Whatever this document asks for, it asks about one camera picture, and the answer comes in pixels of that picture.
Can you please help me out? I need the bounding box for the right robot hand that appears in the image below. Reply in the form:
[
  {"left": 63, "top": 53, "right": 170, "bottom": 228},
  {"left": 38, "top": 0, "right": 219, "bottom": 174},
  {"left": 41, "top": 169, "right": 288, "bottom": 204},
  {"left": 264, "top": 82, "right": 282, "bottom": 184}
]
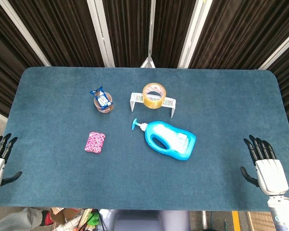
[{"left": 240, "top": 134, "right": 289, "bottom": 196}]

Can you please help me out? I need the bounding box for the pink patterned pouch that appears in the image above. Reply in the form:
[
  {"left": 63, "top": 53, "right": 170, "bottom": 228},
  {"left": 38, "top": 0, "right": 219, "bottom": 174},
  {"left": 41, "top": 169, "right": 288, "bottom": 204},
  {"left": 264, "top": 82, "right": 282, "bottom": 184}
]
[{"left": 84, "top": 131, "right": 106, "bottom": 154}]

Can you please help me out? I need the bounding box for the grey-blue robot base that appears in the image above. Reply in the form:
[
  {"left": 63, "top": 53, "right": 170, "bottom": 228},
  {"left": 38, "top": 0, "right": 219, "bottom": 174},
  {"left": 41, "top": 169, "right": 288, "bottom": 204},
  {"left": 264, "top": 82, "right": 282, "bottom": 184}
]
[{"left": 98, "top": 209, "right": 191, "bottom": 231}]

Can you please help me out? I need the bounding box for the grey cloth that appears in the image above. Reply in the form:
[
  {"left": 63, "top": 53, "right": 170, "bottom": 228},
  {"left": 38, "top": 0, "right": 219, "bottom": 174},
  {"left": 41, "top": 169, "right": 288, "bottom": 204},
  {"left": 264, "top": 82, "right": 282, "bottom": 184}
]
[{"left": 0, "top": 207, "right": 43, "bottom": 231}]

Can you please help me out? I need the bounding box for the cardboard box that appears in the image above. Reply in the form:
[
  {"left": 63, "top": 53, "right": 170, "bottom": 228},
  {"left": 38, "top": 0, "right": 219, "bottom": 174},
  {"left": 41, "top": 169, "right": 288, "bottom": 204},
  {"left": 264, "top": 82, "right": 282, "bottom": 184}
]
[{"left": 49, "top": 207, "right": 85, "bottom": 228}]

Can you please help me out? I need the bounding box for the dark brown curtain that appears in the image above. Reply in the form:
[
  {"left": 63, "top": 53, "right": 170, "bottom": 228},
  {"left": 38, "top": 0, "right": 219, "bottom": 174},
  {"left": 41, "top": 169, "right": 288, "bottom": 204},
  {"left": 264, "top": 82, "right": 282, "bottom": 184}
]
[
  {"left": 187, "top": 0, "right": 289, "bottom": 70},
  {"left": 0, "top": 0, "right": 45, "bottom": 117},
  {"left": 8, "top": 0, "right": 105, "bottom": 67},
  {"left": 102, "top": 0, "right": 200, "bottom": 68}
]

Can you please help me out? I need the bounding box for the blue detergent pump bottle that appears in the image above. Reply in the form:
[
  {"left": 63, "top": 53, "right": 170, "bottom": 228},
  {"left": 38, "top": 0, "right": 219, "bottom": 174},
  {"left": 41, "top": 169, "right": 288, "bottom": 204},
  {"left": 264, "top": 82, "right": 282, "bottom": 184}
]
[{"left": 131, "top": 118, "right": 197, "bottom": 161}]

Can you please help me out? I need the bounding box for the green toy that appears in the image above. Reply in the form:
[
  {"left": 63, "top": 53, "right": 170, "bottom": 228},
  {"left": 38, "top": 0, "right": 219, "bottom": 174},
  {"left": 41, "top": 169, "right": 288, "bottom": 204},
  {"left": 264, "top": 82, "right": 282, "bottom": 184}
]
[{"left": 86, "top": 210, "right": 100, "bottom": 226}]

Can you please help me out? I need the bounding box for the clear jar of rubber bands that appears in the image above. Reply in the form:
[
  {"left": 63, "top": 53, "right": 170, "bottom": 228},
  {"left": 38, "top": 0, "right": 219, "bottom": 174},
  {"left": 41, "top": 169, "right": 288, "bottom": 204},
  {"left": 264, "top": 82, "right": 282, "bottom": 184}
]
[{"left": 93, "top": 91, "right": 114, "bottom": 114}]

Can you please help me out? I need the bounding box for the white mesh metal rack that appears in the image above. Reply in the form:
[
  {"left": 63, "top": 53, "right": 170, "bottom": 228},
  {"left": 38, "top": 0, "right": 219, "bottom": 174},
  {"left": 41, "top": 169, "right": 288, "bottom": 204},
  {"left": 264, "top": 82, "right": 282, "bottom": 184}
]
[{"left": 129, "top": 92, "right": 177, "bottom": 118}]

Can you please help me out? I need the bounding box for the blue snack packet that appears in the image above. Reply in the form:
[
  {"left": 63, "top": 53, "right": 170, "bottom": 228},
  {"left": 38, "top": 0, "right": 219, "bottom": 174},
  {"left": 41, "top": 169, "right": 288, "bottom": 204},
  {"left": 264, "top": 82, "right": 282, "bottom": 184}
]
[{"left": 90, "top": 86, "right": 113, "bottom": 108}]

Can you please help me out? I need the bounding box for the blue fabric table cover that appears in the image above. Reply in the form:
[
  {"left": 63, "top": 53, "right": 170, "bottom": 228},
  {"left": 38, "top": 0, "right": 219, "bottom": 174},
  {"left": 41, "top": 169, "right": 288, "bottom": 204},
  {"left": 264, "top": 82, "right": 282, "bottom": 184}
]
[{"left": 0, "top": 66, "right": 289, "bottom": 212}]

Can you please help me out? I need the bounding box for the yellow packing tape roll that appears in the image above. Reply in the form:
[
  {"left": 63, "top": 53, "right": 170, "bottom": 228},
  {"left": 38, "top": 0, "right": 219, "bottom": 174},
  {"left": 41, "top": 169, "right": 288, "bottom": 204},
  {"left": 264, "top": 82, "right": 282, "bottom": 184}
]
[{"left": 142, "top": 82, "right": 167, "bottom": 109}]

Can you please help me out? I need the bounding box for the thin white pole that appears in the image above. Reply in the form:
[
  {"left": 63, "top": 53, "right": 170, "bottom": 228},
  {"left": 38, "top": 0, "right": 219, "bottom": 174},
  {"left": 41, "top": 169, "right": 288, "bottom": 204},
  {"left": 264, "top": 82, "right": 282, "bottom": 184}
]
[{"left": 140, "top": 0, "right": 157, "bottom": 68}]

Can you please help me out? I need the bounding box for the white frame post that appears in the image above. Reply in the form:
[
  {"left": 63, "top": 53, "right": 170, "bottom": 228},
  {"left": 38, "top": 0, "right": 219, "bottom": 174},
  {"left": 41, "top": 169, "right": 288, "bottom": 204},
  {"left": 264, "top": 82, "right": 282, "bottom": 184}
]
[
  {"left": 257, "top": 26, "right": 289, "bottom": 71},
  {"left": 86, "top": 0, "right": 116, "bottom": 68},
  {"left": 0, "top": 0, "right": 52, "bottom": 67},
  {"left": 177, "top": 0, "right": 214, "bottom": 69}
]

